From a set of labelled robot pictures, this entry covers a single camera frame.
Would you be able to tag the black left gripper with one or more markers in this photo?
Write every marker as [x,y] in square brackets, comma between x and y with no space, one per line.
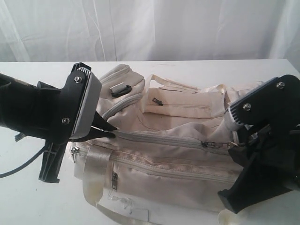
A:
[33,114]

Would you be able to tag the white backdrop curtain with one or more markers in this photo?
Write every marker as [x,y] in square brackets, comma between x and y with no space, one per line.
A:
[128,30]

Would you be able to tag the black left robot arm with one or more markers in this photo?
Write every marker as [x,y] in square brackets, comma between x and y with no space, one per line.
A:
[7,113]

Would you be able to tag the cream fabric duffel bag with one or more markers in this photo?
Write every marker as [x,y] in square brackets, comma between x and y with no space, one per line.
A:
[170,148]

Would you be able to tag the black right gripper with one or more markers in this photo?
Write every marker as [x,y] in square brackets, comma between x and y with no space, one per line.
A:
[271,160]

